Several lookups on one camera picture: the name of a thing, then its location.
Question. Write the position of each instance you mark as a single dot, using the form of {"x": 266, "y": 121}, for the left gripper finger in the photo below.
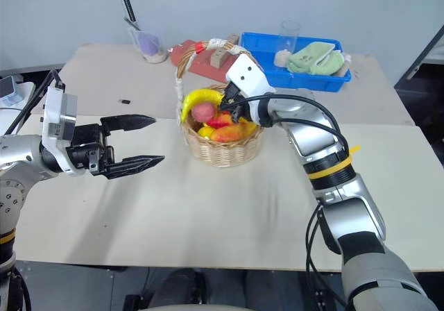
{"x": 128, "y": 121}
{"x": 135, "y": 165}

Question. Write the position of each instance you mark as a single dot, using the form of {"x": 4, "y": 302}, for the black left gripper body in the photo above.
{"x": 86, "y": 148}

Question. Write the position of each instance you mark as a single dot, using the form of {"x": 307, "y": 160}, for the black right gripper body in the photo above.
{"x": 229, "y": 97}

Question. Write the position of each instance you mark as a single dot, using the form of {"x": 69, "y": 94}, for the red fruit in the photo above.
{"x": 222, "y": 120}

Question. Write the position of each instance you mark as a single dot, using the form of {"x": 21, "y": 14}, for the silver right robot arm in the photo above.
{"x": 357, "y": 214}

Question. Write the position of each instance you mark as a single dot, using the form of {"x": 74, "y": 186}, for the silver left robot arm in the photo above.
{"x": 17, "y": 151}

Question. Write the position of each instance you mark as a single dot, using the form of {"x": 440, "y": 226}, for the orange yellow mango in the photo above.
{"x": 232, "y": 132}

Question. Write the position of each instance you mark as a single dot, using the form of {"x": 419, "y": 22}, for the small black object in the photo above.
{"x": 125, "y": 101}

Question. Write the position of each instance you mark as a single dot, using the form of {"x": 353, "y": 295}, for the pink peach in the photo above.
{"x": 204, "y": 112}

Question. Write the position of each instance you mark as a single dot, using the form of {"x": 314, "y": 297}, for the yellow banana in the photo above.
{"x": 197, "y": 96}

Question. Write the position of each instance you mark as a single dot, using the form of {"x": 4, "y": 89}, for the small yellow lemon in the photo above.
{"x": 205, "y": 131}

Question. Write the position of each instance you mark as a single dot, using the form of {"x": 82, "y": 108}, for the red brown flat board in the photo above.
{"x": 204, "y": 68}

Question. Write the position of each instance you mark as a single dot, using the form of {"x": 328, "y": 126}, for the wooden block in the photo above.
{"x": 233, "y": 39}
{"x": 218, "y": 59}

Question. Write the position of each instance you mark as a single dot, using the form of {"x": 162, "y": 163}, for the blue plastic bin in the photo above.
{"x": 267, "y": 73}

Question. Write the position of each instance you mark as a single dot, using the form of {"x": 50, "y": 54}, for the beige lump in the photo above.
{"x": 281, "y": 58}

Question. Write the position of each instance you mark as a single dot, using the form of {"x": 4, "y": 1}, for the clear cup with purple contents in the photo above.
{"x": 151, "y": 47}

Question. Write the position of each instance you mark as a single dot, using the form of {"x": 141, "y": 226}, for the clear drinking glass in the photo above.
{"x": 288, "y": 37}

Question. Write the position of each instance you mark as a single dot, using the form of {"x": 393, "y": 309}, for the green folded towel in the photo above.
{"x": 312, "y": 59}

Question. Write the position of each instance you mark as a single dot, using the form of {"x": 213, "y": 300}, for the white device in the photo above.
{"x": 14, "y": 90}

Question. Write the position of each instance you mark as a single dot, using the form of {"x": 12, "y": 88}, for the metal clip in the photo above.
{"x": 132, "y": 23}

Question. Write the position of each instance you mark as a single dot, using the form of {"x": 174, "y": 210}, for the yellow zip tie band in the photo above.
{"x": 329, "y": 170}

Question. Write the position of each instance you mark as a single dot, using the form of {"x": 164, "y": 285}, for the dark rounded shape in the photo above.
{"x": 178, "y": 286}

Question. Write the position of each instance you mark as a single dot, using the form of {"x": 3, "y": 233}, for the dark furniture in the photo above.
{"x": 421, "y": 82}

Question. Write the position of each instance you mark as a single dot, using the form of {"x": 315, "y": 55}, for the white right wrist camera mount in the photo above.
{"x": 248, "y": 73}

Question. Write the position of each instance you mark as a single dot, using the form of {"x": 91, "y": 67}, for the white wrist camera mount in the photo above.
{"x": 248, "y": 73}
{"x": 57, "y": 116}

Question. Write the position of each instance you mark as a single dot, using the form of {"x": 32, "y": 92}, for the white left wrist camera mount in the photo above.
{"x": 57, "y": 116}

